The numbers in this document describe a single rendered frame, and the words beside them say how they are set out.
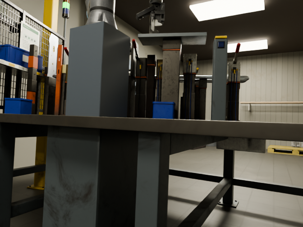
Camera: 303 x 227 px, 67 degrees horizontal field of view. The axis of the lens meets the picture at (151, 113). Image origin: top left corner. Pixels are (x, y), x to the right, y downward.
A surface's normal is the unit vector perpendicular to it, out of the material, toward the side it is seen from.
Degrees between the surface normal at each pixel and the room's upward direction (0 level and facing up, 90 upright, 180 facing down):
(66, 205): 90
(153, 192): 90
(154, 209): 90
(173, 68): 90
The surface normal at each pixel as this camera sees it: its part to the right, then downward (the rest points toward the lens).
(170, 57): -0.17, -0.04
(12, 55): 0.95, 0.03
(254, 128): -0.47, -0.05
